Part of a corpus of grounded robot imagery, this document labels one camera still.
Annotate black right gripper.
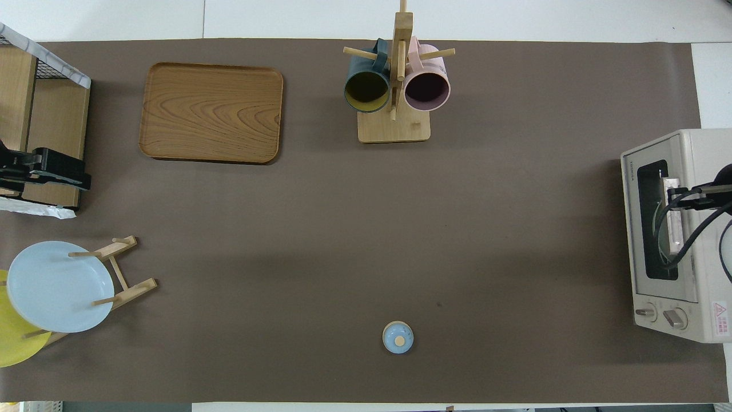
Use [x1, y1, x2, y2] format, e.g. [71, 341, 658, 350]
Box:
[665, 164, 732, 213]

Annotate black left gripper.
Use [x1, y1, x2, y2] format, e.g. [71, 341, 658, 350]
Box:
[0, 140, 91, 198]

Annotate cream toaster oven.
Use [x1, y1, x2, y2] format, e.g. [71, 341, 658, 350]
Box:
[620, 128, 732, 344]

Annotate wooden two-step shelf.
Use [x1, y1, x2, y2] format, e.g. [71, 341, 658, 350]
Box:
[0, 46, 91, 208]

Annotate wooden shelf box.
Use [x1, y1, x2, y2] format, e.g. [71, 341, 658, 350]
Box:
[0, 23, 92, 220]

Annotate light blue plate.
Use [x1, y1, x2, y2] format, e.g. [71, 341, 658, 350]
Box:
[6, 241, 115, 334]

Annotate wooden plate rack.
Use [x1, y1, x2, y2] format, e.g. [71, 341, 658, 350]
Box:
[23, 235, 158, 347]

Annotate wooden serving tray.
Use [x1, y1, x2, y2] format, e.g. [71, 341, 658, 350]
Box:
[138, 62, 284, 165]

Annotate yellow plate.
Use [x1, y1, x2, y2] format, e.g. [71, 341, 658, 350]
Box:
[0, 269, 53, 368]

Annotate brown table mat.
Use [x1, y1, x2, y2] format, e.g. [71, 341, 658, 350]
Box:
[0, 39, 730, 404]

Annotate pink mug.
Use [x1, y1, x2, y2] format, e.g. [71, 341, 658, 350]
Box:
[403, 36, 452, 112]

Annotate wooden mug tree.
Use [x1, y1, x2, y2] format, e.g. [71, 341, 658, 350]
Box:
[343, 0, 456, 144]

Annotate dark teal mug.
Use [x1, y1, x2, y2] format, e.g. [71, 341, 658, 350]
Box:
[343, 38, 391, 114]

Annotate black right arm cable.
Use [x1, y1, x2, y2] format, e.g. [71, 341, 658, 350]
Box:
[652, 193, 732, 284]

